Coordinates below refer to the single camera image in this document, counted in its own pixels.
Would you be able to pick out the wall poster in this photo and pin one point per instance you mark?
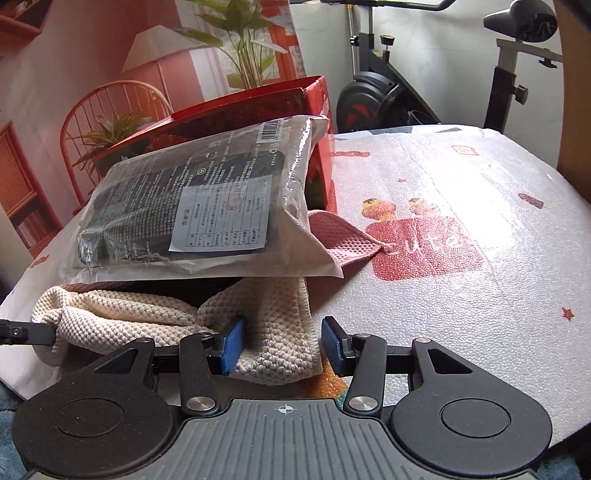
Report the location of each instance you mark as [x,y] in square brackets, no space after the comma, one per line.
[69,60]

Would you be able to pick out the pink waffle towel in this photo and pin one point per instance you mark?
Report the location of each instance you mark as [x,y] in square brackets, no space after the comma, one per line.
[344,240]

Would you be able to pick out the plastic bag with dark garment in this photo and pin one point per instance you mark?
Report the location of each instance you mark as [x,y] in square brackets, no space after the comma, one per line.
[184,207]

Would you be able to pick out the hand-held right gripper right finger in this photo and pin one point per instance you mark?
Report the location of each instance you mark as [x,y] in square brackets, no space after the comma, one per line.
[336,344]

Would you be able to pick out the wooden board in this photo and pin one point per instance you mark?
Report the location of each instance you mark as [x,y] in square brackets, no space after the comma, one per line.
[577,115]

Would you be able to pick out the blue rug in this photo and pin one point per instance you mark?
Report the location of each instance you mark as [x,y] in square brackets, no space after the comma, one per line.
[9,438]

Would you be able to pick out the black exercise bike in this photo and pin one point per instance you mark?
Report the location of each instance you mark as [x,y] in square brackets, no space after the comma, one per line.
[369,97]

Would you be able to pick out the cream waffle towel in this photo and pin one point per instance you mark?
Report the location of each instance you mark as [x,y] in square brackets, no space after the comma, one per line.
[272,314]

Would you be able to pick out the red strawberry print box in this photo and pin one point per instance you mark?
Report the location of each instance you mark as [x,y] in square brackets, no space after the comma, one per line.
[318,97]

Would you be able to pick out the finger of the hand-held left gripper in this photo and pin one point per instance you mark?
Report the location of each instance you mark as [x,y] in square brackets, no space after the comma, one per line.
[27,333]

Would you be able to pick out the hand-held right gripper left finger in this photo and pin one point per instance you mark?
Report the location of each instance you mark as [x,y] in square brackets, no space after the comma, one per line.
[233,344]

